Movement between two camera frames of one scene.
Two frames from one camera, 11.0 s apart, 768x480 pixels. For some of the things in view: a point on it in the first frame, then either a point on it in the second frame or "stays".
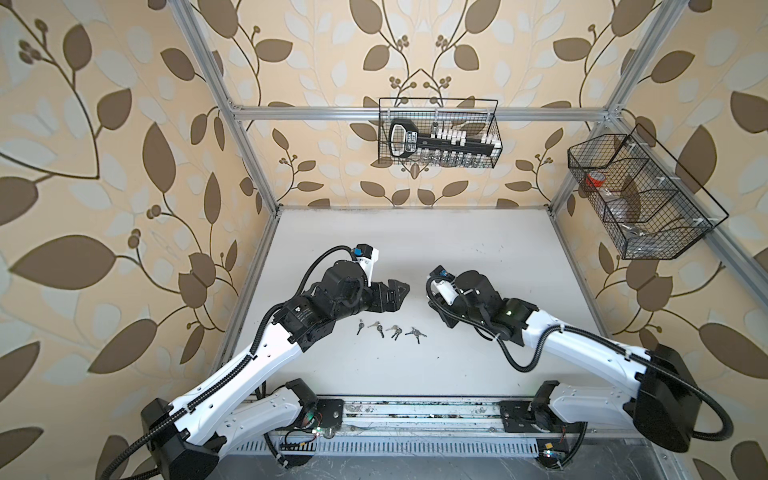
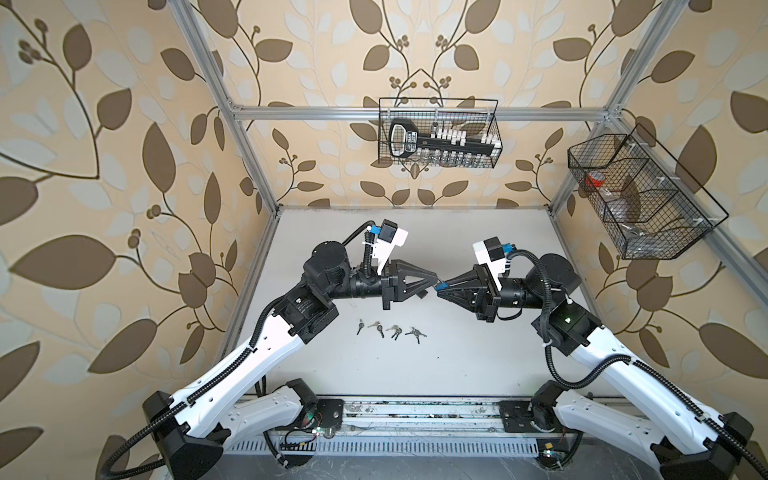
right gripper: x=449 y=321 -> x=480 y=299
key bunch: x=397 y=332 stays
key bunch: x=416 y=333 stays
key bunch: x=379 y=327 stays
